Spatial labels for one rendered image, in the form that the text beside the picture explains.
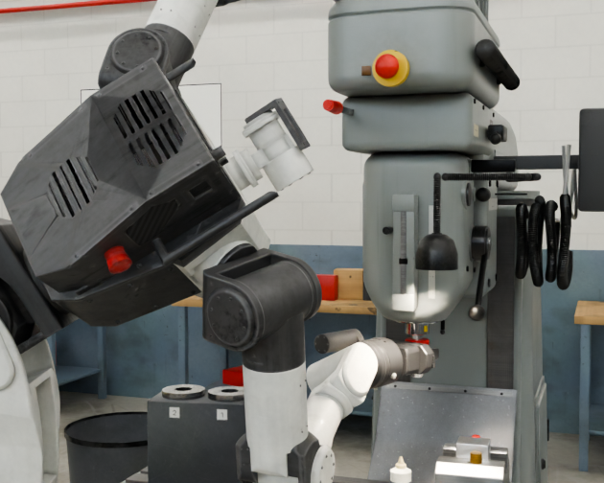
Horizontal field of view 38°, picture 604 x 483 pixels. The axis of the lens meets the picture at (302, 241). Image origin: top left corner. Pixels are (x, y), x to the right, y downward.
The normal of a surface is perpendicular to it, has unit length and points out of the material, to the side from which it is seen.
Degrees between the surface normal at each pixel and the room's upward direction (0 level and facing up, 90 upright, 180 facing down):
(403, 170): 90
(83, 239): 74
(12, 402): 90
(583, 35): 90
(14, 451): 90
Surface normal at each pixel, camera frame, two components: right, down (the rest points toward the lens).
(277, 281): 0.50, -0.64
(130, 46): -0.03, -0.43
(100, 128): -0.45, -0.23
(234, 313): -0.61, 0.23
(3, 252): 0.04, 0.04
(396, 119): -0.33, 0.05
